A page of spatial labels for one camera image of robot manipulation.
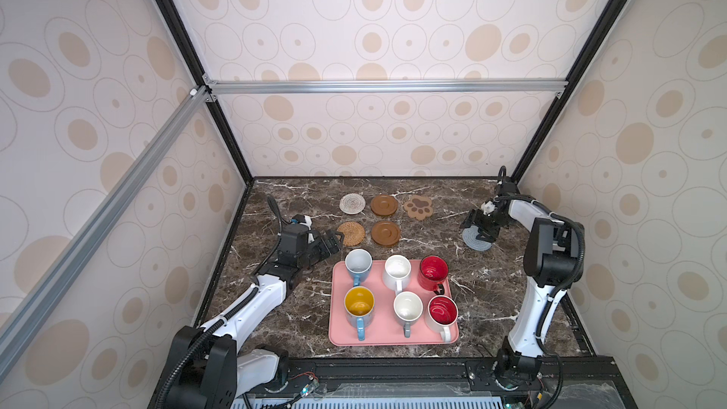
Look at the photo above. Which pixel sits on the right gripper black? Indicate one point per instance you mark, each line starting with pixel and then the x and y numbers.
pixel 477 218

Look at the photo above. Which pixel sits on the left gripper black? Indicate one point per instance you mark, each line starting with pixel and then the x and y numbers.
pixel 335 246

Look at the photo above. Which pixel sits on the grey woven round coaster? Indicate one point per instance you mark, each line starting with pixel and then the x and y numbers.
pixel 471 237

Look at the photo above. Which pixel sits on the woven rattan round coaster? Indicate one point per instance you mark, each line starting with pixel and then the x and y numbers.
pixel 354 233

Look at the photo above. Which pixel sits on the multicolour woven round coaster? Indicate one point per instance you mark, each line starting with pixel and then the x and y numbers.
pixel 352 204

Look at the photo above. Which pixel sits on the brown wooden coaster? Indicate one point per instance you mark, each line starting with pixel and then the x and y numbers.
pixel 385 233
pixel 384 205

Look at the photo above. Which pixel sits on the brown paw shaped coaster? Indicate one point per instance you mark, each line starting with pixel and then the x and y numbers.
pixel 419 207

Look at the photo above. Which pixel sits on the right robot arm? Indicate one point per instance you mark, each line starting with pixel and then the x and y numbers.
pixel 553 261

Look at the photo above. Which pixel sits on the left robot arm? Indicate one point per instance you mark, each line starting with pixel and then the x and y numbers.
pixel 238 324

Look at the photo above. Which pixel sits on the blue floral mug white inside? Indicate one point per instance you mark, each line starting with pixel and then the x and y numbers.
pixel 358 264

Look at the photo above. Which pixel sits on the dark red mug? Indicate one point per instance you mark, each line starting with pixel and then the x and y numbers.
pixel 432 274

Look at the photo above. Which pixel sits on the blue mug yellow inside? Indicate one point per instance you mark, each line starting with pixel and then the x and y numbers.
pixel 360 305

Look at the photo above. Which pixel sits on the white mug rear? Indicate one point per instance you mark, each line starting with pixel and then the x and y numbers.
pixel 397 273

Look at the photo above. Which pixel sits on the white mug red inside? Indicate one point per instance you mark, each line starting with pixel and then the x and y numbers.
pixel 441 316

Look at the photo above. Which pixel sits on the white mug front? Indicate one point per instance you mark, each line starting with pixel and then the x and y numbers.
pixel 408 309

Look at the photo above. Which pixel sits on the pink rectangular tray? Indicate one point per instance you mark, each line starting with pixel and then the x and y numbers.
pixel 384 330

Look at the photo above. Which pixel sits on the left diagonal aluminium bar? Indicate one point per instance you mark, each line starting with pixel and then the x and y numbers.
pixel 47 294

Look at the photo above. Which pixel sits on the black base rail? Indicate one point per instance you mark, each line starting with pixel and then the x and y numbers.
pixel 575 382

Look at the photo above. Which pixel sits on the horizontal aluminium frame bar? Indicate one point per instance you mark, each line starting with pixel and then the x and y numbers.
pixel 386 86

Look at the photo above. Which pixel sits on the right black frame post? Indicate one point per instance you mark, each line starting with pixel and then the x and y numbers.
pixel 606 20

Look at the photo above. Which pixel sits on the black frame post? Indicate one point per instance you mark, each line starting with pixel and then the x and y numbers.
pixel 606 20
pixel 184 44

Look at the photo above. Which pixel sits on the left black frame post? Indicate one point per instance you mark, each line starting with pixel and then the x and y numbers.
pixel 184 44

